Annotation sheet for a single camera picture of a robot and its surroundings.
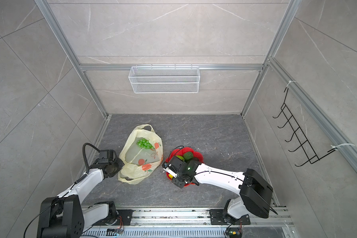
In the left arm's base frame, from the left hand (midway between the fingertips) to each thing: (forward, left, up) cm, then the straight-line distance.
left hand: (120, 160), depth 89 cm
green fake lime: (+1, -42, +2) cm, 42 cm away
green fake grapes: (+12, -13, 0) cm, 18 cm away
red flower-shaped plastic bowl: (+5, -38, +1) cm, 38 cm away
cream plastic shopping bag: (0, -9, -4) cm, 10 cm away
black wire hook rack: (-15, -92, +29) cm, 98 cm away
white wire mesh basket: (+48, -27, +26) cm, 61 cm away
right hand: (-11, -35, +2) cm, 37 cm away
